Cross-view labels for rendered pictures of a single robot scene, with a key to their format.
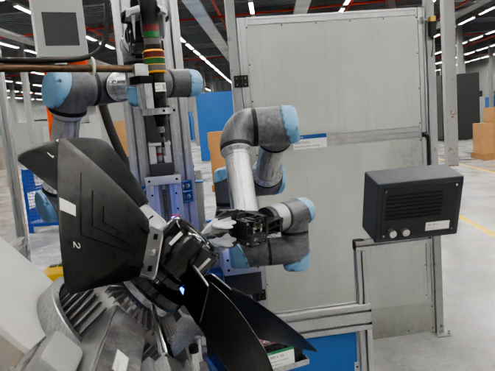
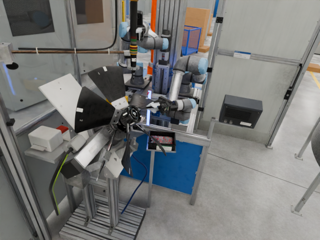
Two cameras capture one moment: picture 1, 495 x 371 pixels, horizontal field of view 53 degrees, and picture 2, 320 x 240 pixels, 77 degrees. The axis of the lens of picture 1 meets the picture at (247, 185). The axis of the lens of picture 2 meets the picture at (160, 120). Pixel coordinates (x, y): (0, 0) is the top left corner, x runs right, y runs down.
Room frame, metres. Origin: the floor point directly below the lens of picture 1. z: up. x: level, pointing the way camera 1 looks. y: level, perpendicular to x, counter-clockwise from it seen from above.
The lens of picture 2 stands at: (0.02, -0.40, 1.82)
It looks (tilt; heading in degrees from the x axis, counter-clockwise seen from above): 31 degrees down; 20
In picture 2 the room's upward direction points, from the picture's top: 5 degrees clockwise
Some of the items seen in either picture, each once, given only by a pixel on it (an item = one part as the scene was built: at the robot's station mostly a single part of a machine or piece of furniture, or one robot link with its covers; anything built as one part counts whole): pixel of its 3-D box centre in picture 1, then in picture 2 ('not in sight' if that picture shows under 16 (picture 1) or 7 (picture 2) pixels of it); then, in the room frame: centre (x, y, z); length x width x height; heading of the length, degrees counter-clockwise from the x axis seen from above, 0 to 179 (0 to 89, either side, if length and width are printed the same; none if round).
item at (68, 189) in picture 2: not in sight; (67, 182); (0.84, 0.70, 0.42); 0.04 x 0.04 x 0.83; 7
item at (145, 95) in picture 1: (152, 90); (131, 59); (1.02, 0.17, 1.51); 0.09 x 0.07 x 0.10; 132
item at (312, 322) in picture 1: (222, 333); (158, 130); (1.40, 0.11, 0.82); 0.90 x 0.04 x 0.08; 97
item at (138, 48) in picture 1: (143, 35); (137, 32); (1.14, 0.20, 1.64); 0.12 x 0.08 x 0.09; 17
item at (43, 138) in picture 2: not in sight; (45, 139); (0.77, 0.72, 0.92); 0.17 x 0.16 x 0.11; 97
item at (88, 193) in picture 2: not in sight; (85, 177); (0.85, 0.48, 0.58); 0.09 x 0.05 x 1.15; 7
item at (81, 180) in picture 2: not in sight; (75, 171); (0.76, 0.47, 0.73); 0.15 x 0.09 x 0.22; 97
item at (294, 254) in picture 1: (289, 249); (183, 115); (1.32, -0.10, 1.08); 0.11 x 0.08 x 0.11; 95
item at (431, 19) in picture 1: (427, 36); not in sight; (2.96, -1.11, 1.82); 0.09 x 0.04 x 0.23; 97
